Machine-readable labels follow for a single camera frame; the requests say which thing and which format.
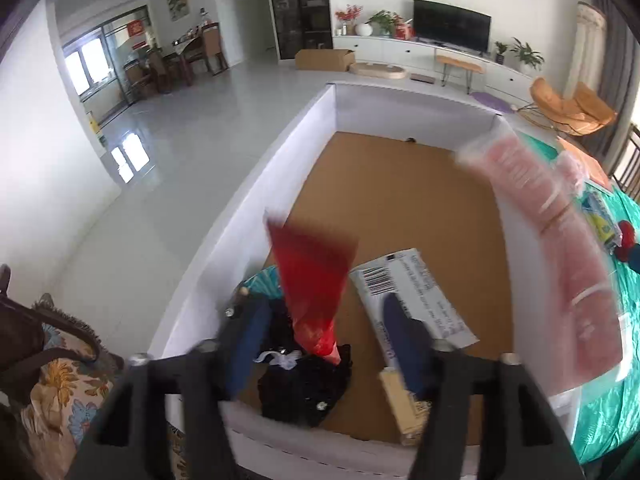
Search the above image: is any white standing air conditioner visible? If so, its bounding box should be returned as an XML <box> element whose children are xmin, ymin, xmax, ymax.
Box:
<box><xmin>562</xmin><ymin>1</ymin><xmax>607</xmax><ymax>106</ymax></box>

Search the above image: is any black television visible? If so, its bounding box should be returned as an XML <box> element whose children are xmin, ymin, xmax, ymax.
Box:
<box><xmin>412</xmin><ymin>0</ymin><xmax>492</xmax><ymax>53</ymax></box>

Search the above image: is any blue patterned pouch brown cord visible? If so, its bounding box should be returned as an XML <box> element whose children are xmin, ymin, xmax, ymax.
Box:
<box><xmin>235</xmin><ymin>265</ymin><xmax>283</xmax><ymax>311</ymax></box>

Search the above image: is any beige oval floor tray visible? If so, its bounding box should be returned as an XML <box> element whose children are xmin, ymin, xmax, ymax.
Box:
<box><xmin>350</xmin><ymin>61</ymin><xmax>408</xmax><ymax>80</ymax></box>

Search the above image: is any orange book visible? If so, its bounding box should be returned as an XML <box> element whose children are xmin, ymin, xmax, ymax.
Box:
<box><xmin>557</xmin><ymin>137</ymin><xmax>613</xmax><ymax>191</ymax></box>

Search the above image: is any grey curtain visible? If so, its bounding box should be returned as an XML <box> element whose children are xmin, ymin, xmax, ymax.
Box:
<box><xmin>592</xmin><ymin>0</ymin><xmax>640</xmax><ymax>171</ymax></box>

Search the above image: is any brown cardboard box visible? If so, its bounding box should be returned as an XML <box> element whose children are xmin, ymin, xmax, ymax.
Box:
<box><xmin>295</xmin><ymin>48</ymin><xmax>356</xmax><ymax>72</ymax></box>

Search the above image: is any black crocheted beaded bag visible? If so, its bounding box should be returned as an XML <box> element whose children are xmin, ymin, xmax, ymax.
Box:
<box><xmin>257</xmin><ymin>305</ymin><xmax>353</xmax><ymax>428</ymax></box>

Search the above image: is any white television cabinet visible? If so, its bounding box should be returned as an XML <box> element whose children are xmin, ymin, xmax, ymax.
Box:
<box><xmin>332</xmin><ymin>35</ymin><xmax>538</xmax><ymax>103</ymax></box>

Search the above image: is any bagged black yarn yellow label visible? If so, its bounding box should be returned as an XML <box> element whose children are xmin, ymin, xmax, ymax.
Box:
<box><xmin>580</xmin><ymin>190</ymin><xmax>621</xmax><ymax>256</ymax></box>

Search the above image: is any small yellow white box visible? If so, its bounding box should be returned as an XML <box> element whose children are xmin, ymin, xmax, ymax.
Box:
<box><xmin>377</xmin><ymin>367</ymin><xmax>433</xmax><ymax>447</ymax></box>

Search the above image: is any dark glass display cabinet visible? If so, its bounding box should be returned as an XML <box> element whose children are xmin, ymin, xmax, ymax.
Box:
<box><xmin>265</xmin><ymin>0</ymin><xmax>333</xmax><ymax>61</ymax></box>

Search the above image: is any white barcode package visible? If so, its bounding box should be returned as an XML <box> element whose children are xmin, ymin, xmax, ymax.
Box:
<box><xmin>348</xmin><ymin>247</ymin><xmax>481</xmax><ymax>356</ymax></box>

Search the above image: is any white cardboard box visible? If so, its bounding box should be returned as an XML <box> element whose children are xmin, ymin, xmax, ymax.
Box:
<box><xmin>148</xmin><ymin>81</ymin><xmax>583</xmax><ymax>480</ymax></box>

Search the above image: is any red flower arrangement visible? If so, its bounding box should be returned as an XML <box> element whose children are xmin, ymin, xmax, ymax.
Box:
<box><xmin>335</xmin><ymin>4</ymin><xmax>363</xmax><ymax>36</ymax></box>

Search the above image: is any dark wooden armchair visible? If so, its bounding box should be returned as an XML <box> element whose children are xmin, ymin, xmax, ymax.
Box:
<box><xmin>0</xmin><ymin>264</ymin><xmax>108</xmax><ymax>411</ymax></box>

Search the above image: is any dining table with chairs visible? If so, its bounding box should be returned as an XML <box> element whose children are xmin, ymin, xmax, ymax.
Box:
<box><xmin>150</xmin><ymin>22</ymin><xmax>231</xmax><ymax>93</ymax></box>

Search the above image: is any dark wooden slatted chair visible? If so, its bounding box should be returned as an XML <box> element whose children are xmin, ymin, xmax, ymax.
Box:
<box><xmin>611</xmin><ymin>124</ymin><xmax>640</xmax><ymax>191</ymax></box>

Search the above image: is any wooden bench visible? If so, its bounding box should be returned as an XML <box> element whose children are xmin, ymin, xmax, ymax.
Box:
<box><xmin>435</xmin><ymin>54</ymin><xmax>486</xmax><ymax>95</ymax></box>

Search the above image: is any purple floor cushion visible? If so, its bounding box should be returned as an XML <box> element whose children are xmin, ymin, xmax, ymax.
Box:
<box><xmin>470</xmin><ymin>91</ymin><xmax>516</xmax><ymax>114</ymax></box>

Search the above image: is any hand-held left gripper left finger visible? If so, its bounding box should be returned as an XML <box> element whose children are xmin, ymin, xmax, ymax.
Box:
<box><xmin>65</xmin><ymin>299</ymin><xmax>274</xmax><ymax>480</ymax></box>

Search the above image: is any pink face mask pack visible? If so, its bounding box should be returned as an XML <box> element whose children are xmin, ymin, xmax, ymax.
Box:
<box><xmin>454</xmin><ymin>127</ymin><xmax>632</xmax><ymax>386</ymax></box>

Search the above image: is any floral seat cushion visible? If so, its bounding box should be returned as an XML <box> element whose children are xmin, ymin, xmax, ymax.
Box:
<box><xmin>22</xmin><ymin>294</ymin><xmax>126</xmax><ymax>480</ymax></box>

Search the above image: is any large potted green plant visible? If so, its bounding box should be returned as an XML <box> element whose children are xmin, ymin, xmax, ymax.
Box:
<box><xmin>509</xmin><ymin>37</ymin><xmax>546</xmax><ymax>72</ymax></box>

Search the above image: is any red yarn ball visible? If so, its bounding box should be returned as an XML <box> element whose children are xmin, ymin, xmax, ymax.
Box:
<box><xmin>614</xmin><ymin>220</ymin><xmax>640</xmax><ymax>263</ymax></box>

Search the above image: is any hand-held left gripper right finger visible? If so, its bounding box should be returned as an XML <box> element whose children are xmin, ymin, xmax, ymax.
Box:
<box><xmin>381</xmin><ymin>293</ymin><xmax>587</xmax><ymax>480</ymax></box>

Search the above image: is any red foil packet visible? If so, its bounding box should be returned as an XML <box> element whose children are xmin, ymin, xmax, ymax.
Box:
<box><xmin>265</xmin><ymin>217</ymin><xmax>360</xmax><ymax>366</ymax></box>

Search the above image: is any orange lounge chair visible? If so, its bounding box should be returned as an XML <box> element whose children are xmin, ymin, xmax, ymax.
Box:
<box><xmin>520</xmin><ymin>76</ymin><xmax>618</xmax><ymax>137</ymax></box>

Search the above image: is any bushy potted green plant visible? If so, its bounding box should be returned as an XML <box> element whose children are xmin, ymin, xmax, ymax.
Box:
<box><xmin>367</xmin><ymin>9</ymin><xmax>401</xmax><ymax>37</ymax></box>

